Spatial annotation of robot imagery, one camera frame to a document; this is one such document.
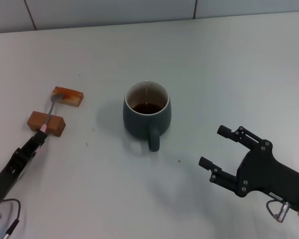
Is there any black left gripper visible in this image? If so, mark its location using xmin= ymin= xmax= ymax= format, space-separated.
xmin=0 ymin=132 xmax=50 ymax=206

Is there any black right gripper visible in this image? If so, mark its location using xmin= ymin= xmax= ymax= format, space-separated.
xmin=198 ymin=124 xmax=299 ymax=213

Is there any pink handled metal spoon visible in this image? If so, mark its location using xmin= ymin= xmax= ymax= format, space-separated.
xmin=36 ymin=93 xmax=66 ymax=153

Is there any grey ceramic cup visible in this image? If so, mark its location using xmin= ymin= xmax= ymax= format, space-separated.
xmin=122 ymin=80 xmax=171 ymax=152

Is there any brown wooden block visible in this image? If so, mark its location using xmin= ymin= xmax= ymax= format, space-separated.
xmin=33 ymin=111 xmax=66 ymax=137

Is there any light grooved wooden block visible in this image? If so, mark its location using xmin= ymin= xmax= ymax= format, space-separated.
xmin=50 ymin=86 xmax=85 ymax=108

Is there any dark coffee liquid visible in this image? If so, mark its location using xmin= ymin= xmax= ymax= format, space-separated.
xmin=131 ymin=102 xmax=164 ymax=115

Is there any left gripper cable with connector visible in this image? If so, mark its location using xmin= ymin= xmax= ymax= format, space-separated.
xmin=0 ymin=198 xmax=22 ymax=238

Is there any gripper cable with connector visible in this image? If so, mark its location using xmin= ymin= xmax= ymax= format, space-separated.
xmin=0 ymin=198 xmax=22 ymax=238
xmin=266 ymin=199 xmax=291 ymax=223

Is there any right gripper cable with connector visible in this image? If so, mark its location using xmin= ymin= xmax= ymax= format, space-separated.
xmin=266 ymin=199 xmax=291 ymax=223

